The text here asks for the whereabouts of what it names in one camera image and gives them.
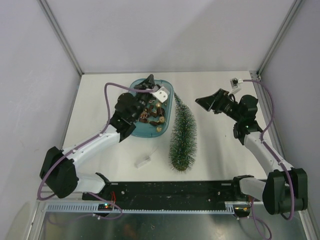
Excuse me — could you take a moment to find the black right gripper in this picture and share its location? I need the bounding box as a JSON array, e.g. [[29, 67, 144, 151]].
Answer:
[[195, 88, 243, 122]]

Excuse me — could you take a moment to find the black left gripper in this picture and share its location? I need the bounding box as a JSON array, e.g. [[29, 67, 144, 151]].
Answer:
[[131, 74, 156, 123]]

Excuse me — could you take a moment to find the small green christmas tree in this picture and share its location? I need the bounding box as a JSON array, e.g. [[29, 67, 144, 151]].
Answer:
[[168, 93, 197, 172]]

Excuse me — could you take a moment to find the clear battery box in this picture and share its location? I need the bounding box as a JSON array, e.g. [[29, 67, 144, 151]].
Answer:
[[134, 155, 151, 169]]

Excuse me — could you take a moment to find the dark brown bauble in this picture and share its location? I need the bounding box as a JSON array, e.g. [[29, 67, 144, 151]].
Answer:
[[156, 107, 165, 117]]

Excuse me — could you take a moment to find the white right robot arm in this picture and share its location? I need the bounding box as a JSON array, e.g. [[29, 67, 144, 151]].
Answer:
[[195, 89, 308, 215]]

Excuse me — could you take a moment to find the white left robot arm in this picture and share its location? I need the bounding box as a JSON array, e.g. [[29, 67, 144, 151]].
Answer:
[[37, 74, 160, 201]]

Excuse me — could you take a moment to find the brown ribbon bow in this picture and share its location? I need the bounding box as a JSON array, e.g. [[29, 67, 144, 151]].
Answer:
[[147, 105, 159, 118]]

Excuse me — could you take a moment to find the snowy pine cone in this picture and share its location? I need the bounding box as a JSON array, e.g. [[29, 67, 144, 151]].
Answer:
[[139, 111, 149, 123]]

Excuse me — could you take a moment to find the gold glitter bauble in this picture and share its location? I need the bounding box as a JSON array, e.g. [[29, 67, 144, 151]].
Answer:
[[158, 116, 166, 124]]

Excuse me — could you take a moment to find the teal plastic tray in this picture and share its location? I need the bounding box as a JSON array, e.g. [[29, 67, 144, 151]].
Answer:
[[131, 79, 174, 138]]

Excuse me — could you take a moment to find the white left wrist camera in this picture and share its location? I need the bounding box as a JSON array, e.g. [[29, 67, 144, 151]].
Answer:
[[151, 86, 170, 103]]

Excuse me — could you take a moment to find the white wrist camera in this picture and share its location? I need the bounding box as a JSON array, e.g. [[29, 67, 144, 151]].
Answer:
[[151, 86, 170, 103], [229, 78, 244, 95]]

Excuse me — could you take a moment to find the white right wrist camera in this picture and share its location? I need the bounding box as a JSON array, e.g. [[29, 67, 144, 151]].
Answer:
[[229, 78, 244, 95]]

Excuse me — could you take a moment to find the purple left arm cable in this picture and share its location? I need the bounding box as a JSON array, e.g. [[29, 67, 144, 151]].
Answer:
[[36, 82, 153, 221]]

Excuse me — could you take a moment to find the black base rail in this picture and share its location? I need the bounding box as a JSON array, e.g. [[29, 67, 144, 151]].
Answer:
[[97, 179, 252, 207]]

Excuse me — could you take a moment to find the grey slotted cable duct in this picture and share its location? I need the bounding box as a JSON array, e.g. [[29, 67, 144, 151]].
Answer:
[[44, 201, 250, 215]]

